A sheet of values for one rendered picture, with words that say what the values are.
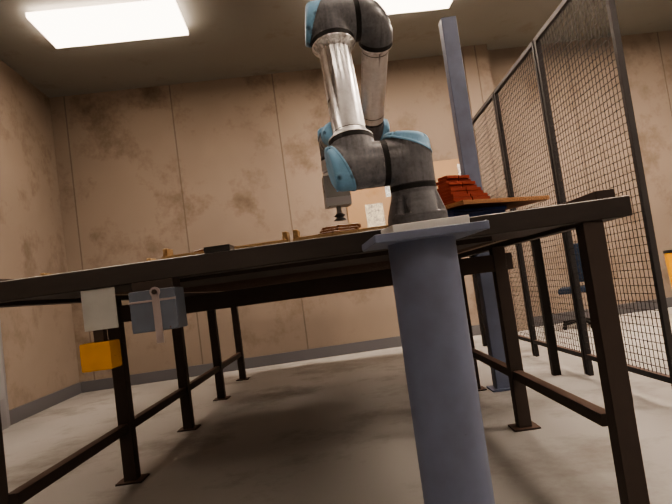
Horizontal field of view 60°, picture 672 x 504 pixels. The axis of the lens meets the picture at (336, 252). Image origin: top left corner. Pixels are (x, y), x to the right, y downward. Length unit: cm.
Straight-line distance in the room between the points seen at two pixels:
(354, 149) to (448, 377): 59
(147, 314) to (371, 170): 78
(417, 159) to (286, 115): 563
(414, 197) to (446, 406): 50
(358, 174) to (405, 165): 12
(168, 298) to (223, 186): 519
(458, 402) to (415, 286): 29
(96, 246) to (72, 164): 98
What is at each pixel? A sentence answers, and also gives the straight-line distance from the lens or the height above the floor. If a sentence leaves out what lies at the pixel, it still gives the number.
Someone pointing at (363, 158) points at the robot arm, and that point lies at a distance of 142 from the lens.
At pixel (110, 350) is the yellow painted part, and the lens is 181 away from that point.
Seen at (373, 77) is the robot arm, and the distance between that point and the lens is 176.
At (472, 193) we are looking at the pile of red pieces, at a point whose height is 112.
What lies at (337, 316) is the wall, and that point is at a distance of 673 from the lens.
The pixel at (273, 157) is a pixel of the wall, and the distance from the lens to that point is 690.
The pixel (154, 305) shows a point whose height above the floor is 78.
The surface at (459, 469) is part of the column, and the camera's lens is 146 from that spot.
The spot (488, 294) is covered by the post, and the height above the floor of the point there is 60.
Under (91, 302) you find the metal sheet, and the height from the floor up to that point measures 82.
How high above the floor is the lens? 76
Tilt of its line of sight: 4 degrees up
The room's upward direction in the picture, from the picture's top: 8 degrees counter-clockwise
